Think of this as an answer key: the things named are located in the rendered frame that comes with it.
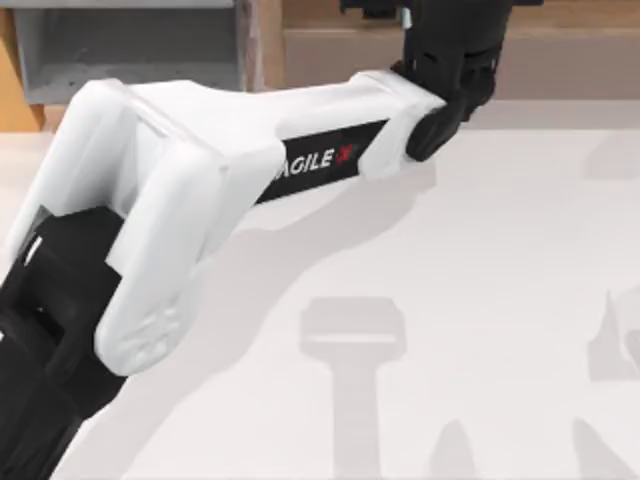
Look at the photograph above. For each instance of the pale grey rounded box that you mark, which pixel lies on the pale grey rounded box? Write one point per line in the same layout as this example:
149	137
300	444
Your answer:
406	19

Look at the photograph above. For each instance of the wooden cupboard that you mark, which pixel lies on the wooden cupboard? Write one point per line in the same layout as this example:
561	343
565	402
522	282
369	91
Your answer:
560	65

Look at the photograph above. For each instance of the grey pierced drawer inside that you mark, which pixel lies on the grey pierced drawer inside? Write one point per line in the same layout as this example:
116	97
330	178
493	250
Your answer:
130	45

